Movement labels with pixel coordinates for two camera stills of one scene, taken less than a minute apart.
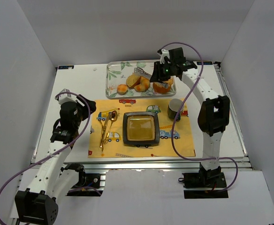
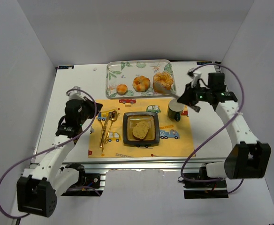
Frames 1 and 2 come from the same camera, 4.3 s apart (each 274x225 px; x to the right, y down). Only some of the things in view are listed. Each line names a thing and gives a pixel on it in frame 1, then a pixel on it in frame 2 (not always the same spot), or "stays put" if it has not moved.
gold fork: [102, 137] stays put
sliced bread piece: [133, 80] → [140, 130]
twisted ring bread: [144, 85] stays put
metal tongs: [143, 73] → [171, 94]
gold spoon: [113, 117] stays put
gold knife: [103, 130] stays put
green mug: [173, 108] stays put
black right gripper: [157, 73] → [188, 95]
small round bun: [122, 89] stays put
